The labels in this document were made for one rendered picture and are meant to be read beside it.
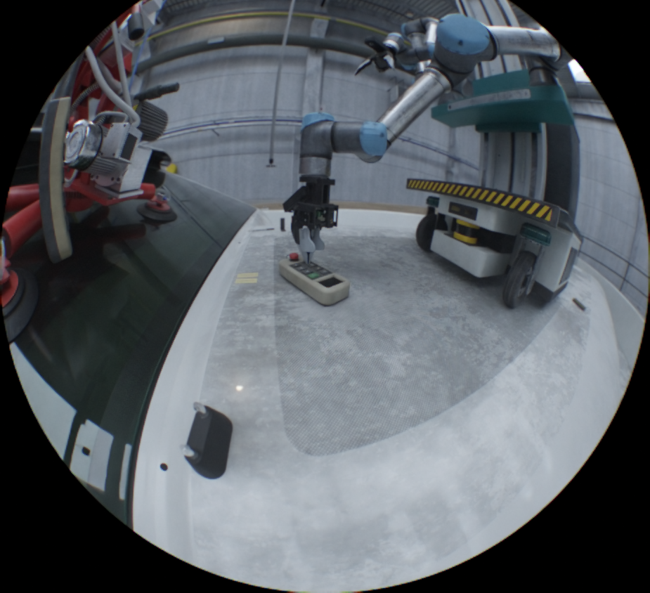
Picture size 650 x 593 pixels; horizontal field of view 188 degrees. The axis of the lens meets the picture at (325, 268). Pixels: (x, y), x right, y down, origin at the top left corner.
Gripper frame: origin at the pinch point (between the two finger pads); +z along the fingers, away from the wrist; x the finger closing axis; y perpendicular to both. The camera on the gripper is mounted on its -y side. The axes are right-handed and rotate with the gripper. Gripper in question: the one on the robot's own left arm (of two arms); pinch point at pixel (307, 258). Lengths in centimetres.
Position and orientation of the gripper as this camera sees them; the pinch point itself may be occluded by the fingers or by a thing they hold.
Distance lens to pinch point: 52.6
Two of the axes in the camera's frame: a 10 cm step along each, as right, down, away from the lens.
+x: 7.5, -2.3, 6.2
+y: 6.6, 3.4, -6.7
